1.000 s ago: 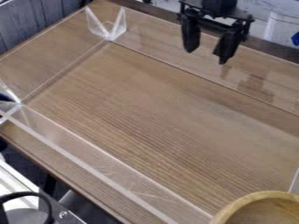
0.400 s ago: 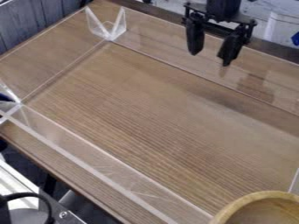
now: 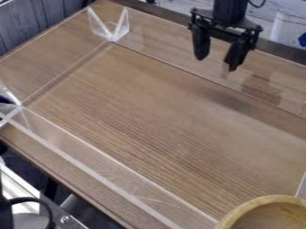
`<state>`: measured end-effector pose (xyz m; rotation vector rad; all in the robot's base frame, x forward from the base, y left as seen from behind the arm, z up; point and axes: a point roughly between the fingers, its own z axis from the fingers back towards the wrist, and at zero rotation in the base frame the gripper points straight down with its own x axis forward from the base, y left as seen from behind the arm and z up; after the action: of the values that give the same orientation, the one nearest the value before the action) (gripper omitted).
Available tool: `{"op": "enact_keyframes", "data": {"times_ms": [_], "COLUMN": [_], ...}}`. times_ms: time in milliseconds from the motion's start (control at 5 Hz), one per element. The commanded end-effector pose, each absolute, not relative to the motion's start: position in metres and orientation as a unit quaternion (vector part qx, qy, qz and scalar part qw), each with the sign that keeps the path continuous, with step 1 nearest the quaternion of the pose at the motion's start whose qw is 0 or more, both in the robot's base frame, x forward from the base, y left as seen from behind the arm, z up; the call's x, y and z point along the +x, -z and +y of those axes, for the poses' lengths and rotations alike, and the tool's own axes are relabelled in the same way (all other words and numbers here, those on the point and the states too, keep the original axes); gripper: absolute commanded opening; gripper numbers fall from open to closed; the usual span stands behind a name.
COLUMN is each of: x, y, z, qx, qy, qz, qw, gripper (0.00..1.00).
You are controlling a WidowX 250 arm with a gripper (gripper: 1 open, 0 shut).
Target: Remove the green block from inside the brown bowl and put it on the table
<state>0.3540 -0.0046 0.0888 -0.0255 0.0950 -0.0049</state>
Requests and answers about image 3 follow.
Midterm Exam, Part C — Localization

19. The blue object at edge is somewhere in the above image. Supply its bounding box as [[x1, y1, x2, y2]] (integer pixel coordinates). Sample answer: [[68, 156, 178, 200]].
[[298, 32, 306, 47]]

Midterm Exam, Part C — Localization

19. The black cable loop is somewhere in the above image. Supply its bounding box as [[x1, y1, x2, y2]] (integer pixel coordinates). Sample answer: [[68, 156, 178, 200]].
[[7, 196, 57, 229]]

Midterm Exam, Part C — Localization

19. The clear acrylic tray wall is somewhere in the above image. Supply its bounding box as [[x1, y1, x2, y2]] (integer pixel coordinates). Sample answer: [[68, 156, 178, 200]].
[[0, 1, 306, 229]]

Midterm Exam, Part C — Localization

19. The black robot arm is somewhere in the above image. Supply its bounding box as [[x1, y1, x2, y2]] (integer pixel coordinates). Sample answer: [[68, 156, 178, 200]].
[[187, 0, 263, 72]]

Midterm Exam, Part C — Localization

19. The white container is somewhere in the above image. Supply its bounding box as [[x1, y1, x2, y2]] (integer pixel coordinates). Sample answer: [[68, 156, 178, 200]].
[[270, 13, 306, 50]]

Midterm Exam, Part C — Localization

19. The brown wooden bowl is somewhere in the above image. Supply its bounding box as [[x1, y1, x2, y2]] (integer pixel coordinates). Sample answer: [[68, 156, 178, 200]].
[[214, 195, 306, 229]]

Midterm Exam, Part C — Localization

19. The grey metal bracket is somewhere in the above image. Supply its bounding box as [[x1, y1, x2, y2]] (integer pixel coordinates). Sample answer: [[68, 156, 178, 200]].
[[40, 195, 88, 229]]

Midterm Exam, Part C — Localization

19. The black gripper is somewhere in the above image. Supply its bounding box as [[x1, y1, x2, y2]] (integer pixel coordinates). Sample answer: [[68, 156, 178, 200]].
[[187, 8, 263, 72]]

